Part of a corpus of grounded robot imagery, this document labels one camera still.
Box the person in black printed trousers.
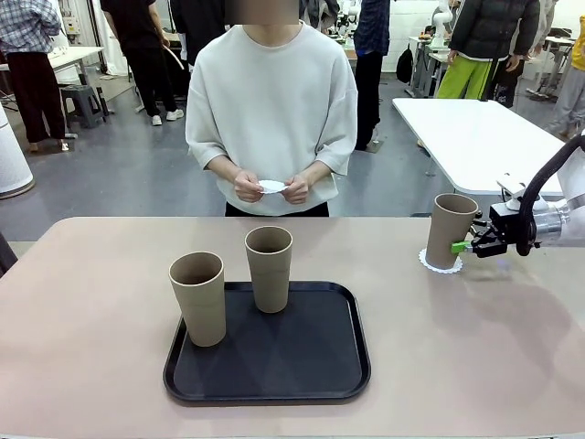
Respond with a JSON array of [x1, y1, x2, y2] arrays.
[[491, 57, 523, 109]]

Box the person's left forearm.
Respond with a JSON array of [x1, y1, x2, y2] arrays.
[[303, 162, 333, 185]]

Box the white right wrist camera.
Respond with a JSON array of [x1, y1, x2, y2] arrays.
[[495, 173, 531, 212]]

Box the dark left cable sleeve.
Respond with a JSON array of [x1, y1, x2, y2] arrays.
[[0, 230, 19, 279]]

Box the tan plastic cup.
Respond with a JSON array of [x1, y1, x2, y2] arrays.
[[244, 226, 293, 315], [426, 193, 480, 271], [168, 252, 227, 348]]

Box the person in blue patterned shirt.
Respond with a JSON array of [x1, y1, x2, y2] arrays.
[[354, 0, 390, 152]]

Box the black backpack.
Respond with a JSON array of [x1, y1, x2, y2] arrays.
[[395, 44, 415, 85]]

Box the person in plaid shirt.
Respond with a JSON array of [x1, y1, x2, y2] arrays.
[[0, 0, 69, 155]]

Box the person in black puffer jacket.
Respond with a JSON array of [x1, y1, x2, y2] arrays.
[[436, 0, 541, 101]]

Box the person in yellow top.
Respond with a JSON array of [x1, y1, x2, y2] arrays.
[[548, 31, 585, 139]]

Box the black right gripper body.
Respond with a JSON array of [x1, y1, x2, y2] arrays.
[[489, 203, 521, 251]]

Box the large white table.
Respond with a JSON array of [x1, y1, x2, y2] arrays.
[[391, 97, 570, 196]]

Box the white desk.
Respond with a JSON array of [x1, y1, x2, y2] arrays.
[[48, 45, 107, 88]]

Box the person's right hand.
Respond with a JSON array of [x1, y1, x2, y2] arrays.
[[233, 169, 266, 203]]

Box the black braided right cable sleeve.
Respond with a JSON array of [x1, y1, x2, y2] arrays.
[[515, 134, 585, 257]]

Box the person in black clothes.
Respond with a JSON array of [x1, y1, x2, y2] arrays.
[[100, 0, 185, 127]]

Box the white background workbench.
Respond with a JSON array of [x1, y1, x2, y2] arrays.
[[406, 35, 453, 100]]

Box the person in dark jacket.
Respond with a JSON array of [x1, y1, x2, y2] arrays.
[[171, 0, 229, 70]]

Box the black plastic tray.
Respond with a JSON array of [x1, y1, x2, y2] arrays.
[[163, 282, 372, 404]]

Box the person's right forearm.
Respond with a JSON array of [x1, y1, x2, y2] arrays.
[[207, 155, 243, 182]]

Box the person's left hand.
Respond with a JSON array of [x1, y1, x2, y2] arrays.
[[282, 176, 314, 206]]

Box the person in cream sweatshirt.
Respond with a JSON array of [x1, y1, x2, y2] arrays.
[[185, 0, 358, 219]]

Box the grey plastic stool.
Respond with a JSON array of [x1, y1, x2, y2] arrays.
[[59, 84, 110, 130]]

